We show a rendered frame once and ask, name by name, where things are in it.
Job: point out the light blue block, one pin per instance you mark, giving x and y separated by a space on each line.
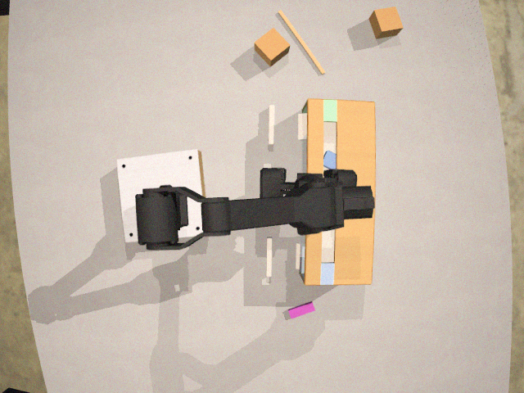
329 160

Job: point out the small pink block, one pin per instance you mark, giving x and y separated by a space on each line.
301 309

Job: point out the tan thin stick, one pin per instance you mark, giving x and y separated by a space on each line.
301 41

